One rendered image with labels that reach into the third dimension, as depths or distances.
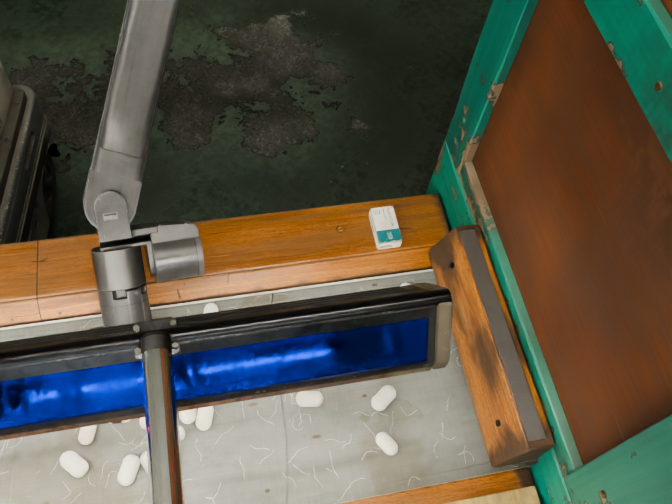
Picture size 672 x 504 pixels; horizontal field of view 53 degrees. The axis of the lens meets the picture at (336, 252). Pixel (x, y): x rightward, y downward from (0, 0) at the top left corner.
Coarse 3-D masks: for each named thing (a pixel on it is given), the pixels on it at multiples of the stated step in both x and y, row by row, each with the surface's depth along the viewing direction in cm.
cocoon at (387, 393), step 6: (384, 390) 88; (390, 390) 88; (378, 396) 88; (384, 396) 88; (390, 396) 88; (372, 402) 88; (378, 402) 87; (384, 402) 87; (378, 408) 87; (384, 408) 88
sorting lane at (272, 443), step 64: (64, 320) 91; (384, 384) 91; (448, 384) 91; (0, 448) 82; (64, 448) 83; (128, 448) 84; (192, 448) 84; (256, 448) 85; (320, 448) 86; (448, 448) 87
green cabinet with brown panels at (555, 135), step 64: (512, 0) 74; (576, 0) 64; (640, 0) 53; (512, 64) 78; (576, 64) 65; (640, 64) 54; (512, 128) 80; (576, 128) 67; (640, 128) 57; (512, 192) 83; (576, 192) 68; (640, 192) 58; (512, 256) 85; (576, 256) 70; (640, 256) 59; (512, 320) 84; (576, 320) 72; (640, 320) 60; (576, 384) 73; (640, 384) 62; (576, 448) 75; (640, 448) 61
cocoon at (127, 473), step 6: (126, 456) 82; (132, 456) 82; (126, 462) 81; (132, 462) 81; (138, 462) 82; (120, 468) 81; (126, 468) 81; (132, 468) 81; (120, 474) 80; (126, 474) 80; (132, 474) 81; (120, 480) 80; (126, 480) 80; (132, 480) 81
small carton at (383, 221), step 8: (376, 208) 99; (384, 208) 99; (392, 208) 100; (376, 216) 99; (384, 216) 99; (392, 216) 99; (376, 224) 98; (384, 224) 98; (392, 224) 98; (376, 232) 97; (384, 232) 97; (392, 232) 98; (376, 240) 98; (384, 240) 97; (392, 240) 97; (400, 240) 97; (384, 248) 98
